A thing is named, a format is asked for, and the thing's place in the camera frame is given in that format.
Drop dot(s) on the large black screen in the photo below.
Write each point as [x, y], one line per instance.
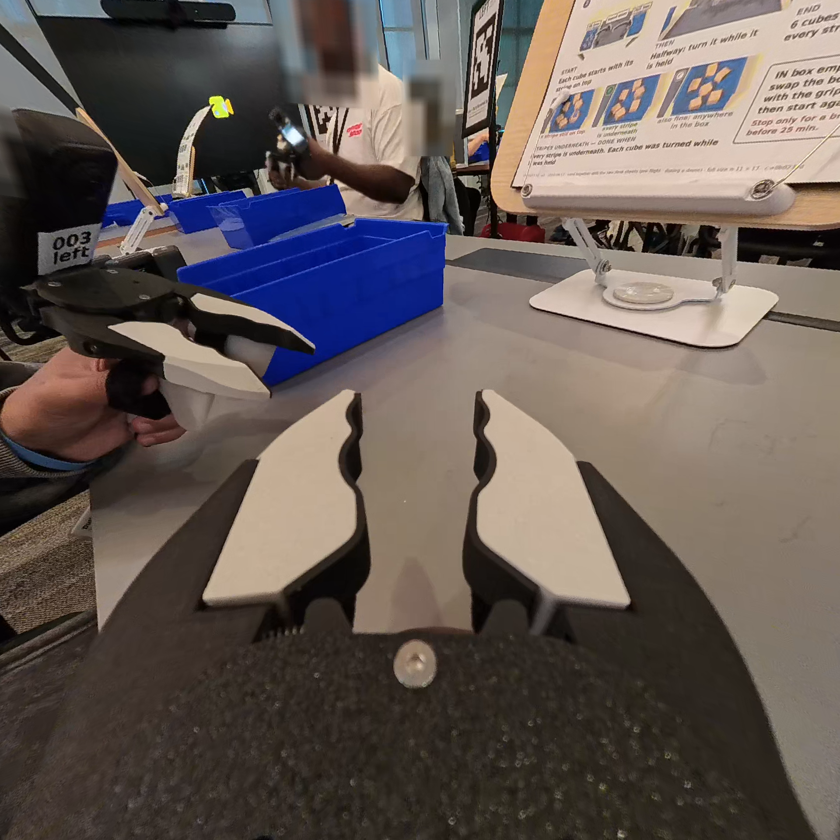
[131, 79]

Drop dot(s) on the white paper strip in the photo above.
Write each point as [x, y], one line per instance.
[187, 157]

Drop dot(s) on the yellow clip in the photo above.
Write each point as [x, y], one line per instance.
[220, 107]

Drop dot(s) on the grey blue jacket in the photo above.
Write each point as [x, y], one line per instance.
[439, 190]

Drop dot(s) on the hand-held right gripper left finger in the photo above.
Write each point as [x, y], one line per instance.
[289, 518]

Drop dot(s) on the red bag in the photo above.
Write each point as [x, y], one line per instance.
[512, 231]

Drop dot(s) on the person's left hand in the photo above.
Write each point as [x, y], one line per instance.
[59, 407]

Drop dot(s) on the black and white tag poster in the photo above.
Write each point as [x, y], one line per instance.
[484, 59]
[321, 123]

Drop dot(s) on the blue plastic bin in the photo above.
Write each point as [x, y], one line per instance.
[361, 295]
[197, 213]
[131, 211]
[275, 216]

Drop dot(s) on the printed instruction sheet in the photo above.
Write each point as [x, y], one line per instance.
[656, 65]

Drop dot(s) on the blue wristband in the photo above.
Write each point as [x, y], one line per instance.
[52, 463]

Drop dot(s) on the black camera bar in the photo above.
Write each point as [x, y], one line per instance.
[170, 12]

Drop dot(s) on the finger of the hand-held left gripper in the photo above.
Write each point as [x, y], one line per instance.
[249, 318]
[197, 367]

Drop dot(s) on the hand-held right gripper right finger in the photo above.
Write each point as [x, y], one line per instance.
[544, 518]

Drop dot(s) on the grey desk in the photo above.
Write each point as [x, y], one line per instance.
[656, 459]

